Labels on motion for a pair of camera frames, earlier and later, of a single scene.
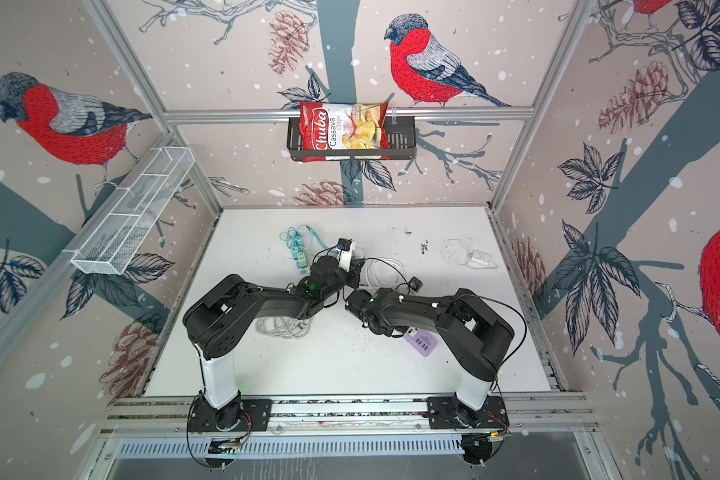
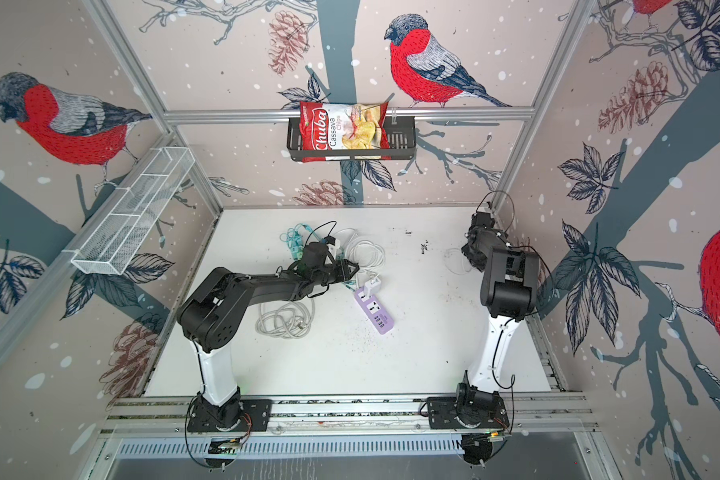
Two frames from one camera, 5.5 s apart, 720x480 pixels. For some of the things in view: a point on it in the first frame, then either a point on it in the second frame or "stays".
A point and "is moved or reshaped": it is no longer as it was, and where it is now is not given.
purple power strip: x=424 y=342 is moved or reshaped
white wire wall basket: x=126 y=218 stays
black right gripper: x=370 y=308 → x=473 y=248
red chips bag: x=343 y=126 stays
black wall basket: x=402 y=144 stays
